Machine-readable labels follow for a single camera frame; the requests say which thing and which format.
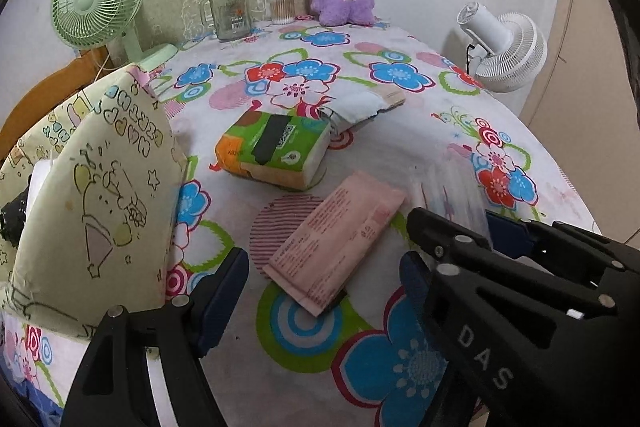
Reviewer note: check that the green tissue pack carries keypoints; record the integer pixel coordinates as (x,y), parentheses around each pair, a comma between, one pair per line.
(270,147)

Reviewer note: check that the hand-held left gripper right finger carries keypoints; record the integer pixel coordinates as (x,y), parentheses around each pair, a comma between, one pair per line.
(412,279)

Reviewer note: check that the yellow cartoon fabric storage box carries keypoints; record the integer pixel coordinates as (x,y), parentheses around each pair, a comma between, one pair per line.
(110,187)

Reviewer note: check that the green desk fan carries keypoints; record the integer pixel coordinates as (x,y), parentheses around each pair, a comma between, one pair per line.
(90,2)

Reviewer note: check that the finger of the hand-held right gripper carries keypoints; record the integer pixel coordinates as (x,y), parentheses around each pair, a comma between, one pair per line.
(510,229)
(450,237)

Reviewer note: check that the beige door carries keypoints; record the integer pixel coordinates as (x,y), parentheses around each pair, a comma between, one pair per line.
(590,57)

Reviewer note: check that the white paper sheet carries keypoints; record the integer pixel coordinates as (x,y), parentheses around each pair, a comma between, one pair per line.
(40,187)

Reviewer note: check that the pink wipes packet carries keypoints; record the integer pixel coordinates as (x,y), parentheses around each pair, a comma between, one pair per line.
(335,237)

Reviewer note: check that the cotton swab container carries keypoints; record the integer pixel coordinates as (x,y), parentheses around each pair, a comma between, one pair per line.
(283,9)

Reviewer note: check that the white standing fan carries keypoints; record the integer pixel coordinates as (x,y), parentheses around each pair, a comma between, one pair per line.
(505,47)

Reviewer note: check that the white soft pack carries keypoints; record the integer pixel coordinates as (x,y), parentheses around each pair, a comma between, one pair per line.
(360,109)

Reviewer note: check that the wooden headboard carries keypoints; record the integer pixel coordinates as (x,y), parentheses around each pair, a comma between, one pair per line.
(30,107)

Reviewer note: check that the black plastic bag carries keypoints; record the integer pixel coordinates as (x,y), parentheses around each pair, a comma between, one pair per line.
(12,219)

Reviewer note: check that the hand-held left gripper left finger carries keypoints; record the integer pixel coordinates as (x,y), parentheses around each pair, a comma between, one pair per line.
(220,302)

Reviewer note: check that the clear plastic pack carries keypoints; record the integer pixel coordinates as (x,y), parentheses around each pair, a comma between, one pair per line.
(450,187)

